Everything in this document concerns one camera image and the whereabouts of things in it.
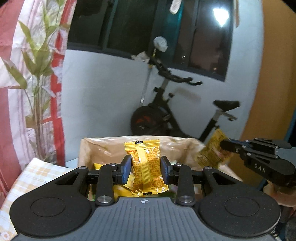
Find gold foil snack packet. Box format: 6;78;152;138
195;128;234;168

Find yellow snack packet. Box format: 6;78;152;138
125;140;169;197

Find yellow snack packets in box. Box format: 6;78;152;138
91;163;134;201

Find brown cardboard snack box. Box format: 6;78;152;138
78;135;243;202

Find black exercise bike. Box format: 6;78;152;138
130;54;241;143

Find dark window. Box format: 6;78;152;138
68;0;234;81

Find green bamboo plant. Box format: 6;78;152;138
2;0;70;163

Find red patterned curtain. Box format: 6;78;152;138
0;0;77;204

